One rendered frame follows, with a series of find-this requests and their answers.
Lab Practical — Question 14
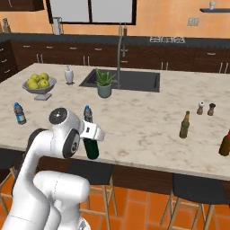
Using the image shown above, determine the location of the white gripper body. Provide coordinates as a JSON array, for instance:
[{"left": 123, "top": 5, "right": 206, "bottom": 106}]
[{"left": 87, "top": 123, "right": 106, "bottom": 142}]

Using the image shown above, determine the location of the blue-capped plastic water bottle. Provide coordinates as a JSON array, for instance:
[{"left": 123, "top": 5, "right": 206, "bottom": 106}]
[
  {"left": 83, "top": 104, "right": 93, "bottom": 124},
  {"left": 13, "top": 102, "right": 28, "bottom": 126}
]

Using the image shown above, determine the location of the black-seat wooden stool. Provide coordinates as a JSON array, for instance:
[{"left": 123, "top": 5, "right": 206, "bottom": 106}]
[
  {"left": 159, "top": 172, "right": 230, "bottom": 230},
  {"left": 66, "top": 159, "right": 119, "bottom": 230},
  {"left": 0, "top": 148, "right": 31, "bottom": 217}
]

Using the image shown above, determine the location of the green plant in grey pot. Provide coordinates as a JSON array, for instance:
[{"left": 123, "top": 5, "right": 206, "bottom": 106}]
[{"left": 94, "top": 67, "right": 117, "bottom": 100}]

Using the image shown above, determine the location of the dark wooden island front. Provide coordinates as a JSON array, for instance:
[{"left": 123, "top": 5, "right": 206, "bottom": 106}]
[{"left": 0, "top": 146, "right": 230, "bottom": 208}]

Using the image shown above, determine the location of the white mortar with pestle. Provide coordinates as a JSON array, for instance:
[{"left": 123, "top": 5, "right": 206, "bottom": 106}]
[{"left": 64, "top": 64, "right": 75, "bottom": 85}]

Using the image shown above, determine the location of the dark sink basin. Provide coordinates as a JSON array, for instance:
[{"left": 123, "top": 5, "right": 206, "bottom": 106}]
[{"left": 78, "top": 68, "right": 162, "bottom": 93}]

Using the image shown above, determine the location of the grey fruit bowl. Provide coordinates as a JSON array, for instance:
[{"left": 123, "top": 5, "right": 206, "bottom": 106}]
[{"left": 22, "top": 76, "right": 58, "bottom": 102}]

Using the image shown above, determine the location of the grey tall tap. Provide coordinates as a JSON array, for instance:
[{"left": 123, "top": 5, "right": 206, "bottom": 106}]
[{"left": 116, "top": 35, "right": 127, "bottom": 90}]

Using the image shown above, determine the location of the dark wooden cupboard run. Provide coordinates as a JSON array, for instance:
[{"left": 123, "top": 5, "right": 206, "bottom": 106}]
[{"left": 0, "top": 32, "right": 230, "bottom": 83}]

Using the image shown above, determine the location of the olive green glass bottle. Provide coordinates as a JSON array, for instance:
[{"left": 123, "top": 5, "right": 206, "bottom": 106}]
[{"left": 179, "top": 110, "right": 191, "bottom": 139}]

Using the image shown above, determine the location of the white-topped salt shaker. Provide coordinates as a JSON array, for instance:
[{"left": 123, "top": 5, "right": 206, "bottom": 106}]
[{"left": 196, "top": 101, "right": 206, "bottom": 116}]

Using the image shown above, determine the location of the white kettle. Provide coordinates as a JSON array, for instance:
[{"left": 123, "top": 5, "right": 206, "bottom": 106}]
[{"left": 51, "top": 16, "right": 64, "bottom": 36}]

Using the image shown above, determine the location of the dark-topped pepper shaker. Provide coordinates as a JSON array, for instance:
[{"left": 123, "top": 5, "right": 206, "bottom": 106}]
[{"left": 207, "top": 102, "right": 217, "bottom": 117}]

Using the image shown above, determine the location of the grey hob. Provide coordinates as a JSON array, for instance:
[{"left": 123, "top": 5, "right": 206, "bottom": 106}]
[{"left": 148, "top": 35, "right": 186, "bottom": 44}]

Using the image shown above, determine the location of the black-framed window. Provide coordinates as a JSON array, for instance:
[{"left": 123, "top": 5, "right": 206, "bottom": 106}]
[{"left": 45, "top": 0, "right": 137, "bottom": 26}]

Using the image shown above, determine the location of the brown red-capped glass bottle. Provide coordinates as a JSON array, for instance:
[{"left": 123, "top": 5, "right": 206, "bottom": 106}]
[{"left": 218, "top": 128, "right": 230, "bottom": 157}]

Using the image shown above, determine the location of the wooden knife block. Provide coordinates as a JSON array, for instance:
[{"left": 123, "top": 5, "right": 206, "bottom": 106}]
[{"left": 1, "top": 17, "right": 12, "bottom": 34}]

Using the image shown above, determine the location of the grey wall socket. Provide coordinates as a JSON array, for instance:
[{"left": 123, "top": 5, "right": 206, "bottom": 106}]
[{"left": 187, "top": 17, "right": 200, "bottom": 27}]

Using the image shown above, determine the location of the dark wooden wall cupboard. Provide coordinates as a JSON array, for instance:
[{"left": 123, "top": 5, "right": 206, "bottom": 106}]
[{"left": 0, "top": 0, "right": 46, "bottom": 13}]

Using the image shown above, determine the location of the dark wall shelf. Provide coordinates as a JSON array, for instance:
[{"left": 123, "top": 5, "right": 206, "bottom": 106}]
[{"left": 199, "top": 7, "right": 230, "bottom": 13}]

